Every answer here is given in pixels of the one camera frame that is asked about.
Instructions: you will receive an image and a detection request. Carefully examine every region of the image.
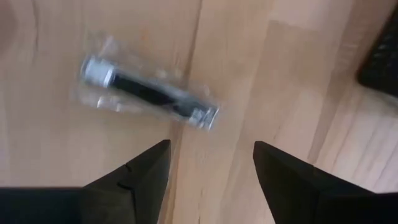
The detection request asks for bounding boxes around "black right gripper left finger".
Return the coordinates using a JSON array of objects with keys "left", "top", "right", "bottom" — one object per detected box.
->
[{"left": 81, "top": 139, "right": 172, "bottom": 224}]

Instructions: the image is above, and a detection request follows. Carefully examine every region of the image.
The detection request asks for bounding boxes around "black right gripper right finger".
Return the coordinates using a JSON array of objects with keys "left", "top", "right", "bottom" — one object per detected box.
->
[{"left": 252, "top": 141, "right": 379, "bottom": 224}]

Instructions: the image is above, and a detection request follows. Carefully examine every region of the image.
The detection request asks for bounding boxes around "black plastic basket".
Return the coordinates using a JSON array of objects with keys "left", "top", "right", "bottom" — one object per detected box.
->
[{"left": 356, "top": 6, "right": 398, "bottom": 99}]

